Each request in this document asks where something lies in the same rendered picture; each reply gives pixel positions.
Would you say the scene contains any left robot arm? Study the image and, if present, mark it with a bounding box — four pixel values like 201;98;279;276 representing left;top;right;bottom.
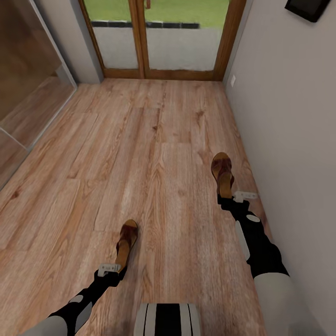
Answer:
18;263;127;336

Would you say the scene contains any robot trunk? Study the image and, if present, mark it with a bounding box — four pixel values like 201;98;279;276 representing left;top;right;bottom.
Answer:
134;303;203;336

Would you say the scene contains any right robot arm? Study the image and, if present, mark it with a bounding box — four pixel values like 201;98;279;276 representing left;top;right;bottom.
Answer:
217;191;328;336

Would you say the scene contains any sandal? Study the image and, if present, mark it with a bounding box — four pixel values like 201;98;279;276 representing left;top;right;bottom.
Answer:
211;153;235;198
115;219;138;272

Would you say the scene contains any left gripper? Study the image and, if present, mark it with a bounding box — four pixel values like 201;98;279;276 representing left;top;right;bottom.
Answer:
92;266;127;294

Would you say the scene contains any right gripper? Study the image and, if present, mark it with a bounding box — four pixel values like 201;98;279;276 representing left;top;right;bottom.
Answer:
217;194;250;215

